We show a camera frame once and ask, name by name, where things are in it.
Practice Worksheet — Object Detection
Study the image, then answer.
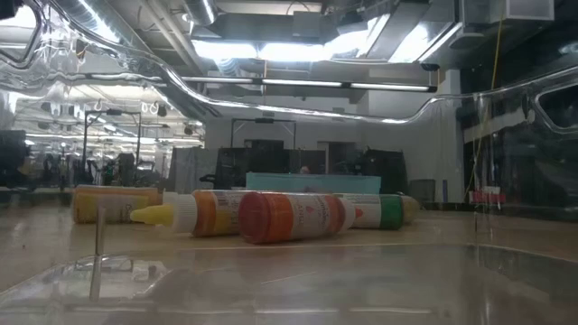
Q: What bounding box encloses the yellow hanging cable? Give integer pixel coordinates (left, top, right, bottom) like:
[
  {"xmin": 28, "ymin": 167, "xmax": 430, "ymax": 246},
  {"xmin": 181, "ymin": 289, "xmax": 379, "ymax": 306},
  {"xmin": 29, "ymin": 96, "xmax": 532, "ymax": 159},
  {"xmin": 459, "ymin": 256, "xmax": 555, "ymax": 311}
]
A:
[{"xmin": 463, "ymin": 0, "xmax": 506, "ymax": 200}]

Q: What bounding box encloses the grey cabinet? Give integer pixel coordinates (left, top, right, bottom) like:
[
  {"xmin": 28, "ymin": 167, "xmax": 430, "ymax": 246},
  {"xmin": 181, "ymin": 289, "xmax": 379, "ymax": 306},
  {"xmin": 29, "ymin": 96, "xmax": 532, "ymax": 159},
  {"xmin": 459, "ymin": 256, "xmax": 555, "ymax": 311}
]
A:
[{"xmin": 167, "ymin": 146, "xmax": 219, "ymax": 194}]

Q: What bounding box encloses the green-labelled bottle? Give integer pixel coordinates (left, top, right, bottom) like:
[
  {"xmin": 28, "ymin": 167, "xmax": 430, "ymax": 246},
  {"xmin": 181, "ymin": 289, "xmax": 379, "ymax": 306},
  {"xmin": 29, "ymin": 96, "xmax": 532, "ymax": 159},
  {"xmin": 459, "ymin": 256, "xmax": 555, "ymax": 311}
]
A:
[{"xmin": 336, "ymin": 192, "xmax": 422, "ymax": 230}]

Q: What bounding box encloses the yellow-tipped bottle orange label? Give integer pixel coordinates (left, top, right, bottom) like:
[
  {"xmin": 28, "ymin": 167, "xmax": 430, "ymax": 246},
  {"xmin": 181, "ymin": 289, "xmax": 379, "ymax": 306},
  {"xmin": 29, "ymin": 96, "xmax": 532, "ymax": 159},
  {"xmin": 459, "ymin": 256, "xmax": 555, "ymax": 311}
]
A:
[{"xmin": 129, "ymin": 189, "xmax": 247, "ymax": 239}]

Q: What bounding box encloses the black equipment cabinet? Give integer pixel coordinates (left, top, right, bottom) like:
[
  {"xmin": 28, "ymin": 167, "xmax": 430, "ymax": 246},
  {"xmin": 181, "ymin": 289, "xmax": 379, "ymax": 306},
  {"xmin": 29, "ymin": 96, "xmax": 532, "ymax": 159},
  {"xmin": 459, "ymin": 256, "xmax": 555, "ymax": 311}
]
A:
[{"xmin": 359, "ymin": 147, "xmax": 409, "ymax": 196}]

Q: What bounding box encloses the clear plastic bin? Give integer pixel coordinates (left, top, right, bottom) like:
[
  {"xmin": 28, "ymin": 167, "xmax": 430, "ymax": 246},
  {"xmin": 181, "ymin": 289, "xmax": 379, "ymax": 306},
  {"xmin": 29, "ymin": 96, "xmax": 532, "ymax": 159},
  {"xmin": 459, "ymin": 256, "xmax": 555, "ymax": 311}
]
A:
[{"xmin": 0, "ymin": 0, "xmax": 578, "ymax": 325}]

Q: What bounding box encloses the grey trash can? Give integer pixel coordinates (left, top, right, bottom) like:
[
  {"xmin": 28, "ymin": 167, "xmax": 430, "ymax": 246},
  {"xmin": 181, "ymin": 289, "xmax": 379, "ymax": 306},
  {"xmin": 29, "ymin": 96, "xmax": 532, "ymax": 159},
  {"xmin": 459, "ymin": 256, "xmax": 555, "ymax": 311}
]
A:
[{"xmin": 408, "ymin": 178, "xmax": 437, "ymax": 205}]

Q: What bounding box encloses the black rectangular frame stand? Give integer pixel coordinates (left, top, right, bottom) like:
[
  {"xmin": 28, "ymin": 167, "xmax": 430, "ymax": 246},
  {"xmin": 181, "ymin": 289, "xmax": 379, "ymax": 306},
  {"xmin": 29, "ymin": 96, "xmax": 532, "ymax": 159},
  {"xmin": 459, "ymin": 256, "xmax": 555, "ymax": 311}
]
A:
[{"xmin": 229, "ymin": 116, "xmax": 298, "ymax": 150}]

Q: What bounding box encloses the yellow bottle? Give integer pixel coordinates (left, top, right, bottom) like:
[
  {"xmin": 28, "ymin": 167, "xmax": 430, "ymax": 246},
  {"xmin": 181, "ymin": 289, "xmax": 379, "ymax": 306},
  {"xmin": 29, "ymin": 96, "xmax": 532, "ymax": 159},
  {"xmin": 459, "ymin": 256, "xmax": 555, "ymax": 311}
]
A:
[{"xmin": 70, "ymin": 183, "xmax": 163, "ymax": 226}]

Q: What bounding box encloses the teal mat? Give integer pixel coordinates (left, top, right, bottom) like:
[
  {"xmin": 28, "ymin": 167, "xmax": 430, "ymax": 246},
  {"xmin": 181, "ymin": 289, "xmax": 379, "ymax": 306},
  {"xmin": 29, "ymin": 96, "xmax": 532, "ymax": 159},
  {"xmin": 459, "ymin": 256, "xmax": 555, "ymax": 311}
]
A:
[{"xmin": 246, "ymin": 172, "xmax": 383, "ymax": 196}]

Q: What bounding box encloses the red tag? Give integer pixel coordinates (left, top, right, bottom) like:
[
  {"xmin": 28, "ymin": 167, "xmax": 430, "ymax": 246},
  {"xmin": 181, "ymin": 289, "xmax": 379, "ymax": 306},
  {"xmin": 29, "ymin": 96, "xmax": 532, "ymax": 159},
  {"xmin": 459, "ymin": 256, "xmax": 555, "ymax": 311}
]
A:
[{"xmin": 468, "ymin": 190, "xmax": 508, "ymax": 205}]

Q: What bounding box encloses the row of black monitors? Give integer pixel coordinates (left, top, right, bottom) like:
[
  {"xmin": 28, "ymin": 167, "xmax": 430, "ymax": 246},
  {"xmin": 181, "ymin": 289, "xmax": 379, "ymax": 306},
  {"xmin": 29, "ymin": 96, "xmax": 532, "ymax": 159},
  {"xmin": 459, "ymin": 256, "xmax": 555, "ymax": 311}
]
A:
[{"xmin": 214, "ymin": 146, "xmax": 327, "ymax": 190}]

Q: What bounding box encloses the tall black frame stand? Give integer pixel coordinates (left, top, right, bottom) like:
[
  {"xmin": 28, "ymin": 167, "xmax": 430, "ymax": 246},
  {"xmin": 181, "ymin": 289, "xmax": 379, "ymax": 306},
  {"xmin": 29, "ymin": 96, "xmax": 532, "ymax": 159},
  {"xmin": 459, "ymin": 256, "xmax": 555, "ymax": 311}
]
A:
[{"xmin": 82, "ymin": 108, "xmax": 143, "ymax": 186}]

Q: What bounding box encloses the long ceiling light strip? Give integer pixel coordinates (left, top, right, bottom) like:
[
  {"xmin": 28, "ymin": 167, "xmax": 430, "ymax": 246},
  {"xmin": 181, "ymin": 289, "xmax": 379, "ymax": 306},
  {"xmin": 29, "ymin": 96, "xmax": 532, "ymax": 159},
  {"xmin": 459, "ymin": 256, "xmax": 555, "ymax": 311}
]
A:
[{"xmin": 180, "ymin": 75, "xmax": 438, "ymax": 94}]

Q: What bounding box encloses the thin metal pin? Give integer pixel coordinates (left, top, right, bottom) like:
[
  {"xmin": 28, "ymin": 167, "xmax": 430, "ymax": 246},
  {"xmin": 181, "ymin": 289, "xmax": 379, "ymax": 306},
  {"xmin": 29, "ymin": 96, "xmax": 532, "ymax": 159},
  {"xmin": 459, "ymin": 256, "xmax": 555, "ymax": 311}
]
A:
[{"xmin": 95, "ymin": 205, "xmax": 107, "ymax": 257}]

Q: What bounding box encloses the silver air duct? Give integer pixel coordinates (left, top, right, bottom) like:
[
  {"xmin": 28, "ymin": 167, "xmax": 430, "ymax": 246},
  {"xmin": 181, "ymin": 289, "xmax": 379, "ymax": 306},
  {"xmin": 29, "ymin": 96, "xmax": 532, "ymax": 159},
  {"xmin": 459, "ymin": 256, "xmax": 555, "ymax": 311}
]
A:
[{"xmin": 182, "ymin": 0, "xmax": 219, "ymax": 27}]

